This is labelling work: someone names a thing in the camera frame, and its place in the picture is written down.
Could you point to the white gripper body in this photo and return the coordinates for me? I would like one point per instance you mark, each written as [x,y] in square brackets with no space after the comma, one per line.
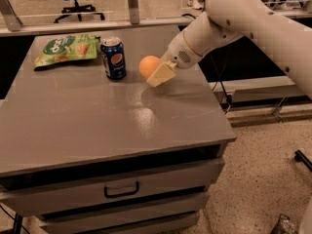
[177,52]

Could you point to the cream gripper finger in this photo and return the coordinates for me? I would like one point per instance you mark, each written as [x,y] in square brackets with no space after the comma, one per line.
[163,73]

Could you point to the orange fruit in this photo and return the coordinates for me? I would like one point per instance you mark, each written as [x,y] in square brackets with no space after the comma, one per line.
[147,65]

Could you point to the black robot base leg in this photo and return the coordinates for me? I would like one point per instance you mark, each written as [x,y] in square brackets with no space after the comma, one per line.
[299,156]

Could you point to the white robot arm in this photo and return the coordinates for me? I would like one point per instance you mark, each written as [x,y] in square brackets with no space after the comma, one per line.
[285,41]

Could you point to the blue pepsi can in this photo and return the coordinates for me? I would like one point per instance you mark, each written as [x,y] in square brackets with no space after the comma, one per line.
[112,50]

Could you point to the green chip bag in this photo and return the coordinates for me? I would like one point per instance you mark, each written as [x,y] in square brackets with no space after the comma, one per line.
[69,48]

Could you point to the grey drawer cabinet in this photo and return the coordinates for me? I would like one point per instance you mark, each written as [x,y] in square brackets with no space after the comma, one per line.
[69,131]

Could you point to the black drawer handle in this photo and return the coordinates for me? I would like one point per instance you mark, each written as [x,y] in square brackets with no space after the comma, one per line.
[123,191]

